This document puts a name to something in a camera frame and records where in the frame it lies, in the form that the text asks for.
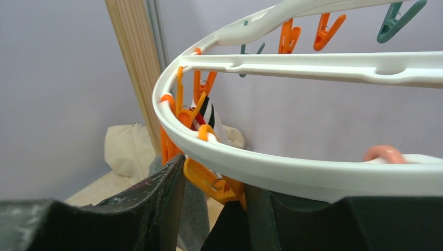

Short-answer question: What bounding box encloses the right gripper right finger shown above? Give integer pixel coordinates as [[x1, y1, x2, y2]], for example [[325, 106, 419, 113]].
[[245, 185, 442, 250]]

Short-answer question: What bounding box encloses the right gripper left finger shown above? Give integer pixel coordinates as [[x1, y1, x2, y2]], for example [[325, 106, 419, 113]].
[[1, 154, 185, 250]]

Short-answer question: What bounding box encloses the grey sock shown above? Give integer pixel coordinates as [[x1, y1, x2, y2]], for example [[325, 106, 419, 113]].
[[148, 154, 211, 251]]

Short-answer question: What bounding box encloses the black patterned sport sock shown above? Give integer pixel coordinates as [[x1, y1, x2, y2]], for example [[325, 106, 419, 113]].
[[200, 201, 252, 251]]

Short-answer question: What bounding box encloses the white round clip hanger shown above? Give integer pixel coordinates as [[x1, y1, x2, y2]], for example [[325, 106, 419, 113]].
[[153, 1, 442, 202]]

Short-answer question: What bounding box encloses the beige crumpled cloth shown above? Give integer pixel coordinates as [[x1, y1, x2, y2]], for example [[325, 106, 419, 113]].
[[103, 123, 247, 179]]

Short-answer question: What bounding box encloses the pink plastic clip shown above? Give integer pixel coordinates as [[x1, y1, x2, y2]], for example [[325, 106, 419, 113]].
[[363, 145, 407, 164]]

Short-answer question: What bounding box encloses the orange plastic clip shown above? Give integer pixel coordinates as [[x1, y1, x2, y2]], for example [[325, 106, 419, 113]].
[[182, 124, 247, 210]]

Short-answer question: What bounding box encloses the white sock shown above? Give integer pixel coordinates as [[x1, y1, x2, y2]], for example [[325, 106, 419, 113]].
[[191, 96, 229, 144]]

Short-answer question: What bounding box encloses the teal plastic clip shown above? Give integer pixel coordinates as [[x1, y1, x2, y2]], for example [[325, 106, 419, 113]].
[[377, 0, 427, 44]]

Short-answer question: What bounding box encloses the wooden drying rack frame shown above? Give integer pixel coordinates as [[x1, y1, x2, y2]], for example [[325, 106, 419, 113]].
[[105, 0, 161, 154]]

